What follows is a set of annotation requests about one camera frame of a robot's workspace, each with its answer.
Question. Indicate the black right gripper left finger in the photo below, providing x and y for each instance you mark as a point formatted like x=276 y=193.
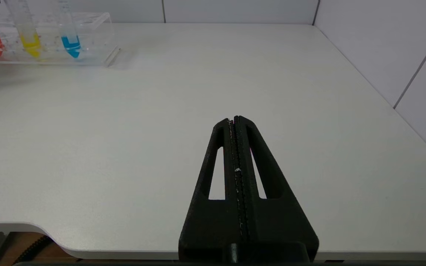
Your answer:
x=213 y=221

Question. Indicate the clear acrylic test tube rack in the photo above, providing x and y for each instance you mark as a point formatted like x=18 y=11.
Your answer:
x=94 y=37

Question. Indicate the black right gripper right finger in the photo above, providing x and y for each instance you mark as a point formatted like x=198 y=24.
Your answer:
x=276 y=221

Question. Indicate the test tube with yellow pigment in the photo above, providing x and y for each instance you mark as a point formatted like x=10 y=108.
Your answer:
x=31 y=42

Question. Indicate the test tube with blue pigment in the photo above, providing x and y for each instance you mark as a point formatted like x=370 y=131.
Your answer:
x=71 y=44

